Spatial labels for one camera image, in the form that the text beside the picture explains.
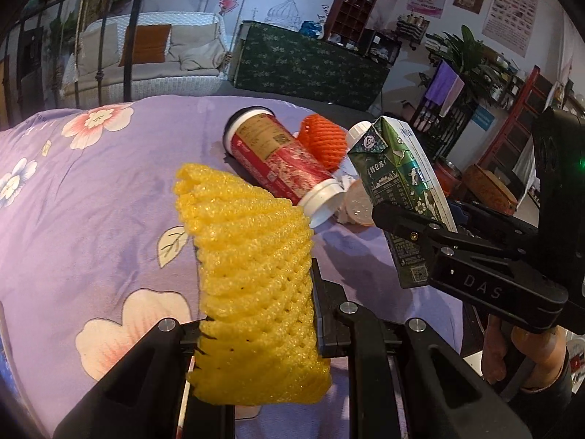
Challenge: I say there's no person's right forearm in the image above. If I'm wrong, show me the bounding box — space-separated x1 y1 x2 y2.
503 352 585 439

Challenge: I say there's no yellow labelled plastic cup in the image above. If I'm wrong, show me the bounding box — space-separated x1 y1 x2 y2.
336 171 380 228

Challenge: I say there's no green potted plant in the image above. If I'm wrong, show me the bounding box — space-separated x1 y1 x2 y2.
430 25 503 101

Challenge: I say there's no orange foam fruit net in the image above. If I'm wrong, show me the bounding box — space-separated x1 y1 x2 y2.
297 114 348 170

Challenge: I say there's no eyebrow chart wall poster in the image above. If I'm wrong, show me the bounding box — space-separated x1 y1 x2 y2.
481 0 542 58

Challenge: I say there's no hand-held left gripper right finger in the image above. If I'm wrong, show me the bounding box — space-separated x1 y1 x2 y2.
311 258 533 439

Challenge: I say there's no white wicker swing sofa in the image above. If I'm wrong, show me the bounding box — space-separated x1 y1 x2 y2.
61 11 229 101

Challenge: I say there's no green patterned counter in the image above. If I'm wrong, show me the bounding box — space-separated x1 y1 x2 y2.
229 20 389 113

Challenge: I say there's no brown wicker chest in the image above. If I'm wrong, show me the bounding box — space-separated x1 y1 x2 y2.
464 165 519 213

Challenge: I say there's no purple towel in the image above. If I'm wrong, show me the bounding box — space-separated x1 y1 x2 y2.
425 61 464 117

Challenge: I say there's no orange cushion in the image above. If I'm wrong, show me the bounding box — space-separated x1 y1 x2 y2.
120 24 172 67

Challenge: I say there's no person's right hand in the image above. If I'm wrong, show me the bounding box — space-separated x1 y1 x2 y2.
482 316 568 390

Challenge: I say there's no yellow foam fruit net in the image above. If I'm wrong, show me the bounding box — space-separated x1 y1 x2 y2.
174 163 332 407

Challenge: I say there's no black iron bed frame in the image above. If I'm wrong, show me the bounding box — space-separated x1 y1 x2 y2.
0 0 151 129

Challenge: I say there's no red cylindrical can white lid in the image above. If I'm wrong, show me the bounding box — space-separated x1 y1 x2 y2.
222 106 347 229

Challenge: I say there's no green milk carton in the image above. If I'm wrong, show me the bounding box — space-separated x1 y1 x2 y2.
347 116 458 290

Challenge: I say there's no black wall organizer shelf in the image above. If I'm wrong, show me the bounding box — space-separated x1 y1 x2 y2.
395 11 428 49

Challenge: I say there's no blue wall sign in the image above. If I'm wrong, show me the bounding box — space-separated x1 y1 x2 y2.
471 107 494 131

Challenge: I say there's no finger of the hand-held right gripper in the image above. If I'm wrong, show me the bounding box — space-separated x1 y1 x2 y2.
371 202 458 257
450 199 540 244

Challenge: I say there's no red telephone booth cabinet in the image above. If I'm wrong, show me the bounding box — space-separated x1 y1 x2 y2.
328 0 382 46

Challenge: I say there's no blue bag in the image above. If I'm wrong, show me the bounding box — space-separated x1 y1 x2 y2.
299 20 326 40

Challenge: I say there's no beige pillow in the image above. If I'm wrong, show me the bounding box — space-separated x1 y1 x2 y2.
80 20 117 71

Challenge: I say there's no beige cushion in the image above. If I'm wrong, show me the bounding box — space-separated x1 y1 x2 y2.
169 25 224 71

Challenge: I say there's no pink basin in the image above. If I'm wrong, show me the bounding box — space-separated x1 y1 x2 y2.
434 158 463 193

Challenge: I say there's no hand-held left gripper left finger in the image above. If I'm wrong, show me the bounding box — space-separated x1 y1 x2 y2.
52 318 236 439

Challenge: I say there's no black metal rack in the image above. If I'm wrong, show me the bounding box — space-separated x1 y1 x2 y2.
409 96 476 161

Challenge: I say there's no red ladder shelf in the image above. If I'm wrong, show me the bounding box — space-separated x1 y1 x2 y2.
478 66 556 184

